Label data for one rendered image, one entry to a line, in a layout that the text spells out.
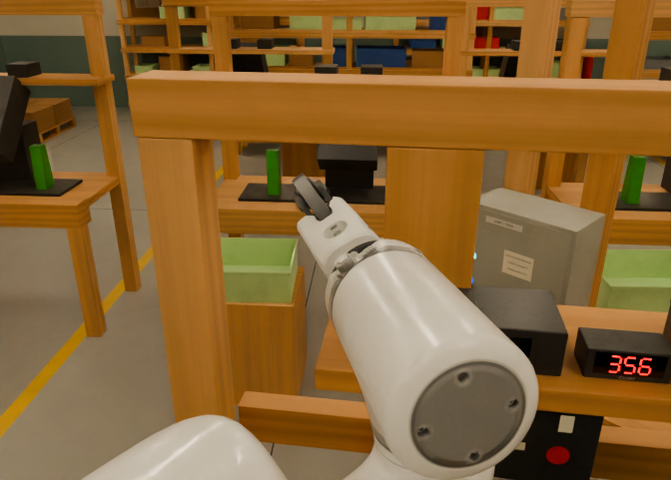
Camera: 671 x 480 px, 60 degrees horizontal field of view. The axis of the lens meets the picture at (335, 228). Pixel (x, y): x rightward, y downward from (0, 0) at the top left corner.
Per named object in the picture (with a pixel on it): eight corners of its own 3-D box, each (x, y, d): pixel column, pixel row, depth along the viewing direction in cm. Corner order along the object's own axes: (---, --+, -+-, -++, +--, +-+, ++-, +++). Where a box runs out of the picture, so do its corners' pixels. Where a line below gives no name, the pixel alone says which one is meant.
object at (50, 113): (40, 144, 818) (34, 113, 801) (-17, 144, 820) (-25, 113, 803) (77, 125, 929) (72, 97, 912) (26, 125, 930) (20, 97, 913)
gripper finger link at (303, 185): (295, 187, 46) (288, 176, 51) (349, 260, 48) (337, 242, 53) (307, 179, 46) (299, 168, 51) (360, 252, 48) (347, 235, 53)
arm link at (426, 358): (453, 351, 43) (438, 237, 40) (553, 473, 31) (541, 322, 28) (345, 382, 42) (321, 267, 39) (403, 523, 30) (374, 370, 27)
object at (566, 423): (589, 491, 89) (607, 412, 83) (476, 478, 91) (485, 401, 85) (571, 434, 100) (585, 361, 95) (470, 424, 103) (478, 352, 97)
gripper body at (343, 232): (301, 273, 41) (282, 227, 51) (376, 369, 45) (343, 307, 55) (386, 211, 41) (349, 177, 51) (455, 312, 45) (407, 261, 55)
